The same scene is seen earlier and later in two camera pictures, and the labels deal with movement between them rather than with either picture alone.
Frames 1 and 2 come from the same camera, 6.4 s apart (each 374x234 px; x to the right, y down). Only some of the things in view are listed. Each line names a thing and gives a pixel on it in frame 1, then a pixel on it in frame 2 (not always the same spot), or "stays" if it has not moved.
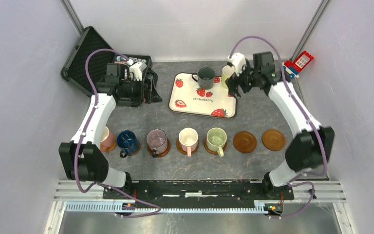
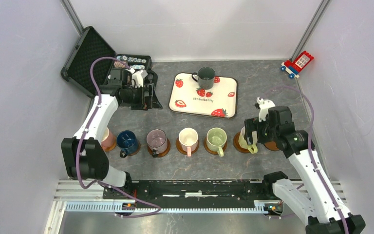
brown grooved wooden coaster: [160, 155] stays
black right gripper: [233, 84] -> [253, 124]
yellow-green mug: [226, 71] -> [243, 141]
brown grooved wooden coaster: [212, 151] stays
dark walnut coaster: [138, 151] stays
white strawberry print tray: [186, 97] stays
